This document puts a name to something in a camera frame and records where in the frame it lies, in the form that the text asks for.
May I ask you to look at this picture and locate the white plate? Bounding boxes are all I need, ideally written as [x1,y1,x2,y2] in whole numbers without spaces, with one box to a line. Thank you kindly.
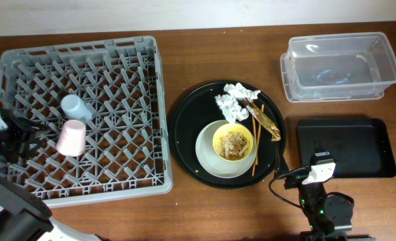
[195,120,257,179]

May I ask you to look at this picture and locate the pink plastic cup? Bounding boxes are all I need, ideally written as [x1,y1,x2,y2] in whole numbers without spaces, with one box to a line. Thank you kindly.
[56,120,86,157]

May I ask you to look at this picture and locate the black rectangular tray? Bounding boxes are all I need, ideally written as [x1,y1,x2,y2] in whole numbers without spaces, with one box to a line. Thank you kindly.
[297,118,396,178]

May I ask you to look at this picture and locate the yellow bowl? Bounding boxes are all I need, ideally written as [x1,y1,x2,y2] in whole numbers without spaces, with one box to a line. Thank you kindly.
[213,123,254,162]

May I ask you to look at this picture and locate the food scraps in bowl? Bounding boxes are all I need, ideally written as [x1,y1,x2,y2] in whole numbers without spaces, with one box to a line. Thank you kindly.
[215,131,250,161]

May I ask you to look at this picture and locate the gold coffee sachet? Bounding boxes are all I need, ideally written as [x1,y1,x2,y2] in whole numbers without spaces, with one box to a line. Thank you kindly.
[241,98,281,142]

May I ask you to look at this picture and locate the wooden chopstick right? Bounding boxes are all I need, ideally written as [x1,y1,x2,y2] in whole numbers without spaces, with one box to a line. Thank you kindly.
[255,104,264,165]

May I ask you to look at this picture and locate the grey dishwasher rack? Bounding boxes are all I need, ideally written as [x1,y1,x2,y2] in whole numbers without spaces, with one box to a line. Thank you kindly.
[0,36,173,208]

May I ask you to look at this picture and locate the light blue plastic cup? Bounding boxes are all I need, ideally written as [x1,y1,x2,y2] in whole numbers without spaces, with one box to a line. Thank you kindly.
[61,94,93,123]

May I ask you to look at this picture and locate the wooden chopstick left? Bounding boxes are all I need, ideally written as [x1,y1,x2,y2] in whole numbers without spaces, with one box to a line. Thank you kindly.
[252,117,257,177]

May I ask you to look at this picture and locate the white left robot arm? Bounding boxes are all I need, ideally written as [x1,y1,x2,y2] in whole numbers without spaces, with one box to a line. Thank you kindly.
[0,109,103,241]

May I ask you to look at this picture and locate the white napkin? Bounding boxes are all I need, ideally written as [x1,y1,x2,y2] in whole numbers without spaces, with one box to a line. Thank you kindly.
[215,94,249,123]
[223,82,261,100]

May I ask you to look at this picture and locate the black cable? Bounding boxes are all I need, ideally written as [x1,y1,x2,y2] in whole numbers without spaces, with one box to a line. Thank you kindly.
[268,165,311,210]

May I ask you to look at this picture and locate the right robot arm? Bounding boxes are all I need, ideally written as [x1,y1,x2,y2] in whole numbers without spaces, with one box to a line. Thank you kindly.
[284,151,355,240]

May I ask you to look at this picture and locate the clear plastic bin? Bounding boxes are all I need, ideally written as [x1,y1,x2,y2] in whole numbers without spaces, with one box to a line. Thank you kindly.
[280,32,396,103]

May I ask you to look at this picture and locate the round black tray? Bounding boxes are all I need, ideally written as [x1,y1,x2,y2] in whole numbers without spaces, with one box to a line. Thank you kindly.
[169,80,287,189]

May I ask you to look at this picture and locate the wooden chopstick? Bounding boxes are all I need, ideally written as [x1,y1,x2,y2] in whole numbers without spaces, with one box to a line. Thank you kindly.
[255,104,264,165]
[252,117,257,177]

